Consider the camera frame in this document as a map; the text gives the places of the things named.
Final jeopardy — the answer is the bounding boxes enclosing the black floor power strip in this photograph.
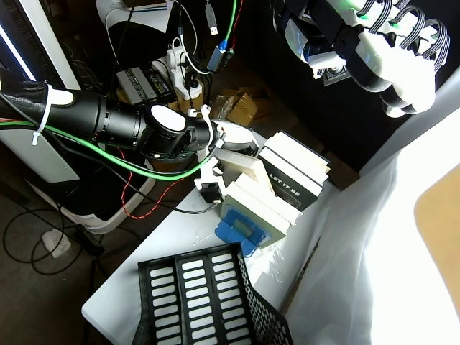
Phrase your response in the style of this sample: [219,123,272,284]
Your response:
[73,226,106,257]

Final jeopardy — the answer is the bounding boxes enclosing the white power strip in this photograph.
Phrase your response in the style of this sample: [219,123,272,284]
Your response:
[152,46,203,101]

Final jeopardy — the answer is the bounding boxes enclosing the brown cardboard box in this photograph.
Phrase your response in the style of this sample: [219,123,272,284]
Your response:
[210,86,259,127]

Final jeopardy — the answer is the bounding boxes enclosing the pale green book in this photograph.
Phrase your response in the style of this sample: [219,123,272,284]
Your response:
[219,193,290,249]

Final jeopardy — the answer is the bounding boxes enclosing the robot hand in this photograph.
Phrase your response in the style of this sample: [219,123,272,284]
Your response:
[336,0,451,119]
[211,120,261,159]

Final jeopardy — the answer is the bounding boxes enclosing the white and black chair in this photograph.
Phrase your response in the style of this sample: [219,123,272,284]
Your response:
[96,0,174,75]

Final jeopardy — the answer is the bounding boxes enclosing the clear plastic film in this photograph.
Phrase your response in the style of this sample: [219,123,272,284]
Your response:
[193,229,292,288]

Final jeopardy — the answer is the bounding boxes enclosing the black CENTURY book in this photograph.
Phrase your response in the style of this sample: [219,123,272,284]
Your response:
[272,131,331,170]

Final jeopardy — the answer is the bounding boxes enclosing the USB plug cable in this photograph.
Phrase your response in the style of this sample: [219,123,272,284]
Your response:
[204,0,220,37]

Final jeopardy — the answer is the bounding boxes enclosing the blue USB adapter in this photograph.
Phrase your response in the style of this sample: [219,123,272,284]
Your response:
[206,40,237,72]

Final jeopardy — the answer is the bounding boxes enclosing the white perforated plate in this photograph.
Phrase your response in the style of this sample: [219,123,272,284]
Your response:
[41,227,73,259]

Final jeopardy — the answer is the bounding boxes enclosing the thin green cable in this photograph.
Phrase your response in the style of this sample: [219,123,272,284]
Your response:
[222,0,239,46]

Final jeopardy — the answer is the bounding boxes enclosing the tan wooden board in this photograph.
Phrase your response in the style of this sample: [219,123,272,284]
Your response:
[413,165,460,303]

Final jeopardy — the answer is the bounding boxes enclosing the silver power supply box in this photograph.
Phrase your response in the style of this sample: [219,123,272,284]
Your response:
[115,65,160,106]

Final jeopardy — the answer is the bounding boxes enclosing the blue plastic bookend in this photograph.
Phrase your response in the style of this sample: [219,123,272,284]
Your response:
[214,211,271,257]

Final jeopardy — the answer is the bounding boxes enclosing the black LET IT BE book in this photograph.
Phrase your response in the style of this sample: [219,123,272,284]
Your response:
[258,155,326,210]

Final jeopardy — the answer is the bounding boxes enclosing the cream book gold squiggles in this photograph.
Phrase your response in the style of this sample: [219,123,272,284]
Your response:
[217,149,277,198]

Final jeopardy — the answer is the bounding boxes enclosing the black mesh file rack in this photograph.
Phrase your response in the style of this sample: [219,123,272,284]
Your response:
[131,241,295,345]

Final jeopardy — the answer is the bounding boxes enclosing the clear bubble wrap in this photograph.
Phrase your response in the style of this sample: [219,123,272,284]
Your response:
[211,93,236,120]

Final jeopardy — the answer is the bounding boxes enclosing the white computer tower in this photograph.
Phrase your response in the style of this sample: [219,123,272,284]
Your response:
[0,0,83,183]

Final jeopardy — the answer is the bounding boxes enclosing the black power adapter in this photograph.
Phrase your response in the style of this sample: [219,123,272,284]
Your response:
[145,70,178,104]

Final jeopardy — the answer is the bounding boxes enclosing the white backdrop cloth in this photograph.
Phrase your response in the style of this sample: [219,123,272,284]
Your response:
[285,66,460,345]

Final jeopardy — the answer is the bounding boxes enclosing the white rimmed black bin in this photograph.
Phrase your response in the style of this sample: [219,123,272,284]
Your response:
[59,172,157,235]

